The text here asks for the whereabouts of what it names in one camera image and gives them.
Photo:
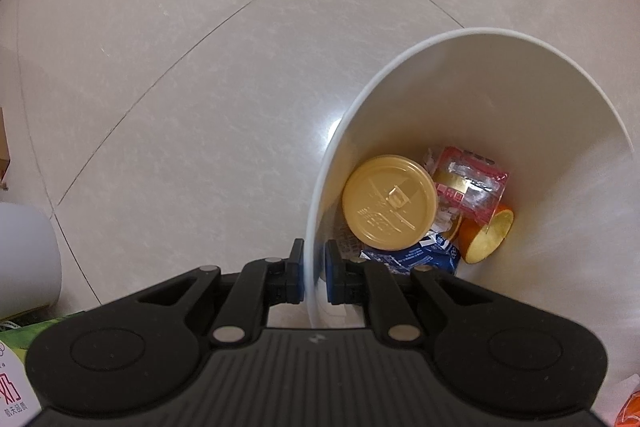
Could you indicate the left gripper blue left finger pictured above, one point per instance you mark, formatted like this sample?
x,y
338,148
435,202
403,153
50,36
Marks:
x,y
248,296

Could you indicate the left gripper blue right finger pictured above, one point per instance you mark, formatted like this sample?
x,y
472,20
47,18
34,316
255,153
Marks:
x,y
369,284

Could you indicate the yellow instant noodle cup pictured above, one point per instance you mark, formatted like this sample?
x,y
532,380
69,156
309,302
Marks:
x,y
389,202

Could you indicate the blue milk carton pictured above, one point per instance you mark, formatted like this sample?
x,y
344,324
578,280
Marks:
x,y
434,251

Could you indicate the orange peel half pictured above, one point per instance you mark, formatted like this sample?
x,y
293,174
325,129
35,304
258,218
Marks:
x,y
477,242

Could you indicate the red snack wrapper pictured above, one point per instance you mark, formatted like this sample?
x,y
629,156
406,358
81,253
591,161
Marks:
x,y
465,180

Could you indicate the white round trash bin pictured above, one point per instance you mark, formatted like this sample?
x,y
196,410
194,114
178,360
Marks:
x,y
574,174

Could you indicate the white cylindrical container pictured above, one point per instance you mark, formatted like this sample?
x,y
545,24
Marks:
x,y
30,262

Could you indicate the green printed box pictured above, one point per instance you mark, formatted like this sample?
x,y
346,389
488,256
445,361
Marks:
x,y
19,402

